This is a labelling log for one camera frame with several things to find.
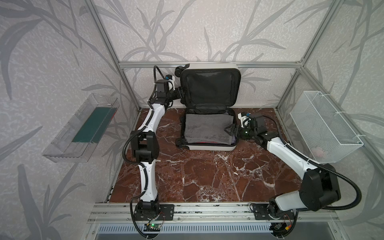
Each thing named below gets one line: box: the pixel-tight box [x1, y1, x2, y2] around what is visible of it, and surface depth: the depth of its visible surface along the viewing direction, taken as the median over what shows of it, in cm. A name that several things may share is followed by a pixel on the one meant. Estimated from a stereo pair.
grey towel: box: [184, 113, 234, 145], surface depth 98 cm
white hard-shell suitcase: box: [175, 63, 209, 151], surface depth 96 cm
